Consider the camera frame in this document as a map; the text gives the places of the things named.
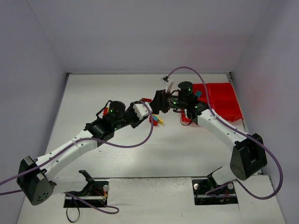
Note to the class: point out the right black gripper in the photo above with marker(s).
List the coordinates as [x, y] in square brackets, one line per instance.
[160, 102]

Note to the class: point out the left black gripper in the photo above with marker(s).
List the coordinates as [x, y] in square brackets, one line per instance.
[135, 120]

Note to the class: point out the blue oval lego brick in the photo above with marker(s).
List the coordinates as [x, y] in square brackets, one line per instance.
[198, 93]

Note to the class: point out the red four-stud lego brick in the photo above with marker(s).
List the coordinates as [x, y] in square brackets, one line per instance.
[106, 110]

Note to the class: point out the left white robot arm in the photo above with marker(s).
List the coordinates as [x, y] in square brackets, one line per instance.
[40, 178]

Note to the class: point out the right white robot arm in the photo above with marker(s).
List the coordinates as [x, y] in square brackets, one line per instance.
[248, 155]

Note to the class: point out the yellow long flat lego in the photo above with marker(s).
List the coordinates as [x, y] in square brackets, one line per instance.
[160, 120]

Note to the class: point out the red curved lego brick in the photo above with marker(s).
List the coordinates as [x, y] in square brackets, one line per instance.
[151, 120]

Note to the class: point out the red compartment tray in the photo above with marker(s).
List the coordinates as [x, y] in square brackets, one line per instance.
[222, 99]

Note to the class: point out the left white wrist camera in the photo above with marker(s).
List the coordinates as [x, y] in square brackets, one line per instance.
[141, 110]

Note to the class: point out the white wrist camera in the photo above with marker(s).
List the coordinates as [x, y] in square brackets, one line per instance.
[168, 83]
[141, 110]

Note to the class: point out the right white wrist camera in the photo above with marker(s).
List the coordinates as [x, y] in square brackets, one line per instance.
[168, 83]

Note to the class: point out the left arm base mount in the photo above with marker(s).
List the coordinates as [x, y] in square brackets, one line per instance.
[94, 192]

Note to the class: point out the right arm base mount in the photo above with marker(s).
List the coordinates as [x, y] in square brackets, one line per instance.
[205, 195]

